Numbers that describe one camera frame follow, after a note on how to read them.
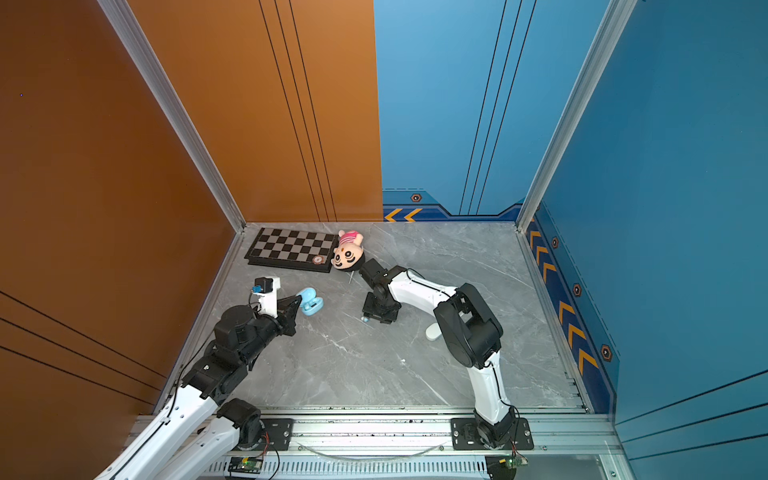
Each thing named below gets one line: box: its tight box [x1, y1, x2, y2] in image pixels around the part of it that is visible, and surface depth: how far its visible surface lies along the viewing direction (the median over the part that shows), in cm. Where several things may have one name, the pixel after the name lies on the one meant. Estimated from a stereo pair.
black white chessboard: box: [244, 227, 339, 273], surface depth 111 cm
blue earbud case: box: [296, 287, 324, 316], surface depth 77 cm
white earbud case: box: [425, 322, 442, 342], surface depth 91 cm
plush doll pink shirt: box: [331, 230, 365, 271], surface depth 102 cm
